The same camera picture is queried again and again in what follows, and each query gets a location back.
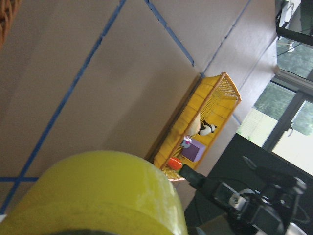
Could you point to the brown wicker basket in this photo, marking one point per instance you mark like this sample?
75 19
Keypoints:
8 12

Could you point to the panda toy figure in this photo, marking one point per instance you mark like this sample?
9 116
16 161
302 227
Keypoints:
206 128

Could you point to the small dark can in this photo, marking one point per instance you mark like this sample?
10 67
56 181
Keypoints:
186 142

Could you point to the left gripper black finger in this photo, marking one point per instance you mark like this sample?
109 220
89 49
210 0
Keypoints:
195 179

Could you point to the black divider panel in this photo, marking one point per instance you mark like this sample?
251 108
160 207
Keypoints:
235 172

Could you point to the orange carrot toy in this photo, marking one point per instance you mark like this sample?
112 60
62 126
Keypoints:
175 163

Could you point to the yellow tape roll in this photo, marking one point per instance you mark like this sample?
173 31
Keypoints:
99 191

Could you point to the yellow woven plastic basket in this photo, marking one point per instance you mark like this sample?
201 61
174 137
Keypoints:
215 98

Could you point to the black monitor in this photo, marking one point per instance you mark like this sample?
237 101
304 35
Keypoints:
294 21

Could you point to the cream croissant toy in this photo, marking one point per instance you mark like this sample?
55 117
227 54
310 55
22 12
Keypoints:
195 126

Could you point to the purple foam block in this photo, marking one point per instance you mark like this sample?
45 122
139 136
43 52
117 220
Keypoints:
194 152

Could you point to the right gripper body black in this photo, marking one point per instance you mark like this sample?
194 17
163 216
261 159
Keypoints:
269 211

